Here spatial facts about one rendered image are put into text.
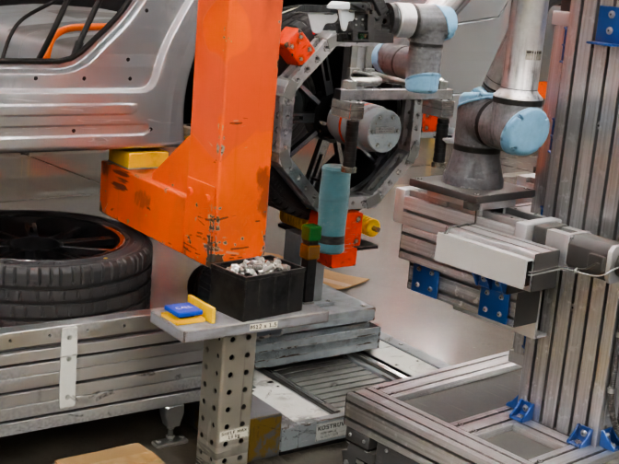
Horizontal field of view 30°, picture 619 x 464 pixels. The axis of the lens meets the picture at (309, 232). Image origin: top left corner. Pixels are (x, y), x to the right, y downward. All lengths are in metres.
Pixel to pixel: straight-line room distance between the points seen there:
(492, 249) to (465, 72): 1.58
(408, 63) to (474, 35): 1.56
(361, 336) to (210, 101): 1.13
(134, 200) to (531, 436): 1.30
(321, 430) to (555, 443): 0.70
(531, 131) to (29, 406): 1.40
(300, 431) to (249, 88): 0.96
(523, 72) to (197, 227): 0.95
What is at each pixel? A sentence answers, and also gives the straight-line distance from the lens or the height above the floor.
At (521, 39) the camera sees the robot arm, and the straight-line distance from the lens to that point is 2.71.
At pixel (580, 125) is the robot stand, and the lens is 2.85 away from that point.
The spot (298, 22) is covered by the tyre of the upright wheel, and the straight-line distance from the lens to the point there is 3.47.
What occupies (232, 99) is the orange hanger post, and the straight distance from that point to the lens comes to 2.94.
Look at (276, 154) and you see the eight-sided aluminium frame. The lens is 3.38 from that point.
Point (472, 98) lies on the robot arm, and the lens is 2.82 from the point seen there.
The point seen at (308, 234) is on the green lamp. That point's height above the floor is 0.64.
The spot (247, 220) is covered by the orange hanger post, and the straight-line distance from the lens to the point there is 3.03.
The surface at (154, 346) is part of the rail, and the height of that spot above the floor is 0.30.
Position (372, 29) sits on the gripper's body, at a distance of 2.48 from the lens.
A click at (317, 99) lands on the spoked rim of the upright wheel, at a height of 0.91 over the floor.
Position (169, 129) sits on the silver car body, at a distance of 3.46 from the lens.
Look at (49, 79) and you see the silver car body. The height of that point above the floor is 0.94.
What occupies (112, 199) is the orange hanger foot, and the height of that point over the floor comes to 0.58.
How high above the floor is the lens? 1.35
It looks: 14 degrees down
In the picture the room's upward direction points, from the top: 5 degrees clockwise
